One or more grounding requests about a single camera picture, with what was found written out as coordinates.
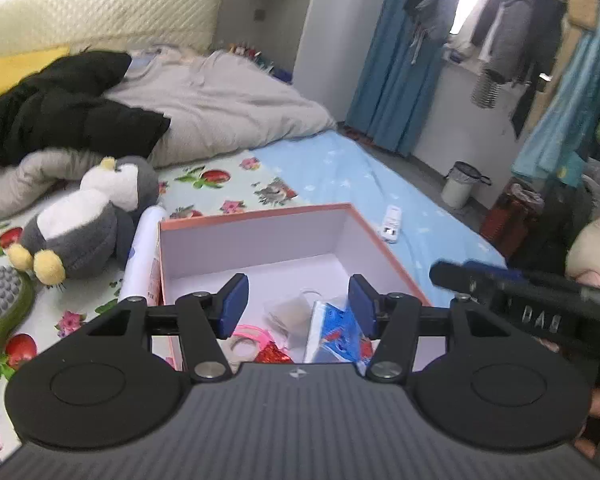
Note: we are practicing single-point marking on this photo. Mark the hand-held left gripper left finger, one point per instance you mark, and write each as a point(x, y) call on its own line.
point(235, 305)

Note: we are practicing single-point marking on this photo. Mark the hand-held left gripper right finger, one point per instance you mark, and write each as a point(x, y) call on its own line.
point(362, 305)

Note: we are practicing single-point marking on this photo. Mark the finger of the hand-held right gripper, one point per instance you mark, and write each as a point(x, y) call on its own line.
point(470, 280)

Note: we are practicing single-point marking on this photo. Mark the pink tape roll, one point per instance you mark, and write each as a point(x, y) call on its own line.
point(250, 337)

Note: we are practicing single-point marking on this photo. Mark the clear plastic bag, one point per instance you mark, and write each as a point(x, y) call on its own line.
point(287, 317)

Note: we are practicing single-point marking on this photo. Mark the red shiny wrapper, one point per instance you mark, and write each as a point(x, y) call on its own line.
point(272, 355)

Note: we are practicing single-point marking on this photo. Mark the orange cardboard box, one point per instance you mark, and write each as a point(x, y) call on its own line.
point(290, 240)

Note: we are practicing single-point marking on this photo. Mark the cream plush toy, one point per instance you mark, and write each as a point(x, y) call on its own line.
point(595, 250)

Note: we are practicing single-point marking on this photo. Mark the dark red bag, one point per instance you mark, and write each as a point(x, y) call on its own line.
point(512, 220)

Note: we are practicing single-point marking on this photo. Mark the white remote control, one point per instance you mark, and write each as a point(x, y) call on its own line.
point(391, 225)

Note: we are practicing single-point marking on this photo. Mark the white trash bin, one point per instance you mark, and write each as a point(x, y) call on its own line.
point(460, 187)

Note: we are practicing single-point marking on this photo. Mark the white cylindrical bottle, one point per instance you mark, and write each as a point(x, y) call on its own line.
point(142, 255)

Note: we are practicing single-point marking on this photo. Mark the floral bed sheet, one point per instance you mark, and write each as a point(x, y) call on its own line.
point(220, 190)

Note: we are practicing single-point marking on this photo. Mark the light blue bed sheet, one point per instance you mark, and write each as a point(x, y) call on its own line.
point(370, 185)

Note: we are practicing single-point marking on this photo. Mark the grey penguin plush toy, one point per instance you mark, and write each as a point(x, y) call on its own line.
point(85, 230)

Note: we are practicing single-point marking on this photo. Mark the striped hanging garment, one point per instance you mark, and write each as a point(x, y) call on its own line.
point(485, 89)

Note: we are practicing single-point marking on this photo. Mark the light blue hanging garment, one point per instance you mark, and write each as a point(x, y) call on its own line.
point(570, 110)

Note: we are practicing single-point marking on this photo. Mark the grey duvet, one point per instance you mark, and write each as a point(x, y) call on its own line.
point(220, 100)

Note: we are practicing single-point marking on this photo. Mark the blue curtain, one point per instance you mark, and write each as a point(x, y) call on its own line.
point(395, 60)

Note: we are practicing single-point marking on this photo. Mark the row of nail polish bottles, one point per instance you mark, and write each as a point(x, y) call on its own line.
point(250, 55)

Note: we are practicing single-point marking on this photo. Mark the black jacket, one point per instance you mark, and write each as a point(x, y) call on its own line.
point(65, 110)

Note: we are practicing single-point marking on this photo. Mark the dark grey hanging coats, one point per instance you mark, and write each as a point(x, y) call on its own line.
point(515, 25)

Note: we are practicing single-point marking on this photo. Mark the denim hanging clothes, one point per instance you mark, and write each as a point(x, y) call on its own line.
point(435, 0)

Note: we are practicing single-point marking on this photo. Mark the white wardrobe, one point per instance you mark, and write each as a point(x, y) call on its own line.
point(320, 20)

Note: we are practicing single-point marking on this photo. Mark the cream quilted headboard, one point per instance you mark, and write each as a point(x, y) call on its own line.
point(95, 15)

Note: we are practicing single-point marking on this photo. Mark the yellow pillow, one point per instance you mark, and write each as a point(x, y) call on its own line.
point(15, 67)

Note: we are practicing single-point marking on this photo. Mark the wall socket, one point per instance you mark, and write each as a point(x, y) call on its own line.
point(259, 13)

